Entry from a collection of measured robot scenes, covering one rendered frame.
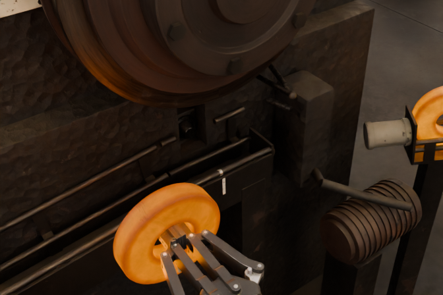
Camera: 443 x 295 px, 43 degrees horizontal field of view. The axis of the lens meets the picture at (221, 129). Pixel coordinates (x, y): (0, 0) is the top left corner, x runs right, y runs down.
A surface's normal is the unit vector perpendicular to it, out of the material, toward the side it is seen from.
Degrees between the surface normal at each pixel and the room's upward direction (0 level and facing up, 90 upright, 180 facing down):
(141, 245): 93
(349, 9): 0
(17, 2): 90
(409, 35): 0
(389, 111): 0
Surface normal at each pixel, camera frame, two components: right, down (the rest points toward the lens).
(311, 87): -0.03, -0.79
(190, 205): 0.58, 0.52
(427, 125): -0.11, 0.62
